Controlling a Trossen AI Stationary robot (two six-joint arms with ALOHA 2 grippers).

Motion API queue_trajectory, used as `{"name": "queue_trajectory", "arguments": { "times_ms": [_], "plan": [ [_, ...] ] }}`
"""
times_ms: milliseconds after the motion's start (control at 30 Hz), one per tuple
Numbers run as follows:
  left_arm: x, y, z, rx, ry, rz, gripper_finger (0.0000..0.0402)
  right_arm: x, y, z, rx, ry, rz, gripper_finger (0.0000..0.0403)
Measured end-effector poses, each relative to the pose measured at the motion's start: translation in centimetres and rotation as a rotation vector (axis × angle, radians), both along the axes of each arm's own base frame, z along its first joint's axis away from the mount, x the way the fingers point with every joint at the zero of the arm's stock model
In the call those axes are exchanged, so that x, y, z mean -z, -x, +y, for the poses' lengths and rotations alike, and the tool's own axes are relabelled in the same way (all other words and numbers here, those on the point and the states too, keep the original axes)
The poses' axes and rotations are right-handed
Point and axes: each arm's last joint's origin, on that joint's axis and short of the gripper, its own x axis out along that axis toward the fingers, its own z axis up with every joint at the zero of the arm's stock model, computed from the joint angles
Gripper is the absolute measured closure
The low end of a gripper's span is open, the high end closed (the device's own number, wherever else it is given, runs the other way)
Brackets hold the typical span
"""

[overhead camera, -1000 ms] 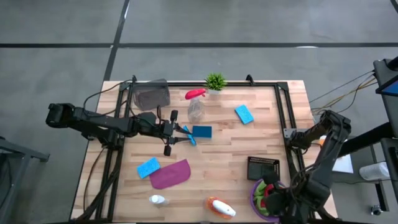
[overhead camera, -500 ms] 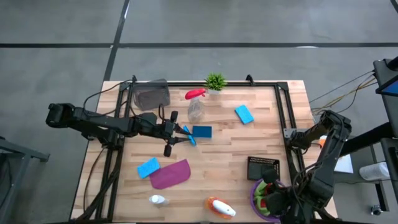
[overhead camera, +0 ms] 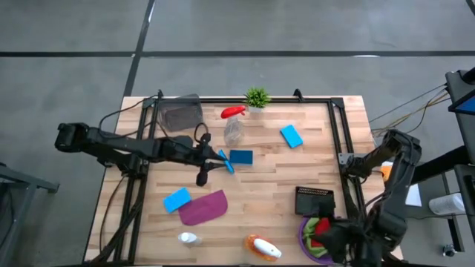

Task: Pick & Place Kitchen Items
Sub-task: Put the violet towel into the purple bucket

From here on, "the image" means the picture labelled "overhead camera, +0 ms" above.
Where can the orange cloth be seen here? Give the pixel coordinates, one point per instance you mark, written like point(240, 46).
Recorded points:
point(387, 172)

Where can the green microfibre cloth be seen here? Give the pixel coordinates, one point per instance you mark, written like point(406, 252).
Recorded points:
point(310, 226)

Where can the orange cleaner spray bottle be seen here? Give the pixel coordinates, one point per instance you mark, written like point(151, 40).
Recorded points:
point(259, 246)

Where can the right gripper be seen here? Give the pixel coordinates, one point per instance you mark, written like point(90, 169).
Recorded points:
point(345, 241)

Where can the red cloth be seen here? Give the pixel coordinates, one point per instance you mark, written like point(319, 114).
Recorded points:
point(323, 226)

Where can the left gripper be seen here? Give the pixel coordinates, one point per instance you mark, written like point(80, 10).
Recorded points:
point(203, 155)

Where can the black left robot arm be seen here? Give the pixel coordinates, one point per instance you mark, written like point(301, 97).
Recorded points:
point(122, 146)

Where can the magenta cloth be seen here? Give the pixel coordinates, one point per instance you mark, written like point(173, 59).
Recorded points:
point(204, 207)

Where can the white paper towel roll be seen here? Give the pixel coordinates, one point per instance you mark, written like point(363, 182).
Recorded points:
point(447, 204)

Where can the black metal beam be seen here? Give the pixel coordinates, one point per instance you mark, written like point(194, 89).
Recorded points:
point(438, 167)

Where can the black equipment cart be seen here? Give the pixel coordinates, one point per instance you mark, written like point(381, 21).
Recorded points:
point(460, 92)

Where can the purple plastic bowl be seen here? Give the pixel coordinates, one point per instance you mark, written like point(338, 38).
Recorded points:
point(301, 241)

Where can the white plastic restorer bottle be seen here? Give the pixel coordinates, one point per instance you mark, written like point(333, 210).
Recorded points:
point(187, 237)

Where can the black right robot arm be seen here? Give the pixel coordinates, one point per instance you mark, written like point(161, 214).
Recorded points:
point(393, 219)

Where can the grey metal stand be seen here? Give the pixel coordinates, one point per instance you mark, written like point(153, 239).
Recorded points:
point(22, 181)

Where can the small potted green plant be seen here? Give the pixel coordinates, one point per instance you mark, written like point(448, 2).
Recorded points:
point(257, 97)

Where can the translucent grey plastic bin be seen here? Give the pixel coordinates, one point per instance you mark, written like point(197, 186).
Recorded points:
point(182, 115)

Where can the black mesh basket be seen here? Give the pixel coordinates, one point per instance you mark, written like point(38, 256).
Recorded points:
point(313, 202)

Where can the small metal caster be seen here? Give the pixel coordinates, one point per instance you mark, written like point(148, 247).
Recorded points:
point(449, 250)

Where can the clear spray bottle red trigger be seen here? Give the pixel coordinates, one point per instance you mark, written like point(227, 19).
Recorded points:
point(234, 131)

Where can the white paper sheet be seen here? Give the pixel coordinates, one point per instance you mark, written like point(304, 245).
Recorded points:
point(413, 196)

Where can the black aluminium table frame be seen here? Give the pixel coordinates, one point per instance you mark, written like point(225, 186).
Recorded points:
point(278, 100)

